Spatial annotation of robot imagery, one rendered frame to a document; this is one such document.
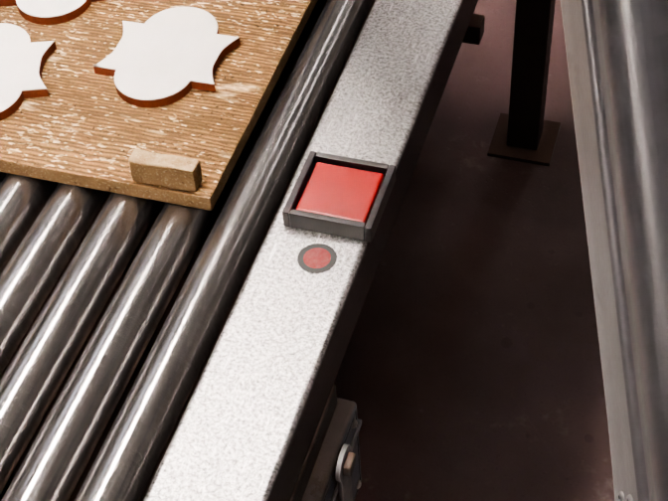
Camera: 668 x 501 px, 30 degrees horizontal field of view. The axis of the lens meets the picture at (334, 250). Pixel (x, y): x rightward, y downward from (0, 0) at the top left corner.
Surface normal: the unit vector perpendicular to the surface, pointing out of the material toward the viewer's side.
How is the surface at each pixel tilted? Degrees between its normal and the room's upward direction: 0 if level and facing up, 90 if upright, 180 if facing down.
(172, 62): 0
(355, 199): 0
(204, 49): 0
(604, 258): 87
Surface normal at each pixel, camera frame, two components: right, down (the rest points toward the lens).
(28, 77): -0.05, -0.67
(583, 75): -0.99, 0.09
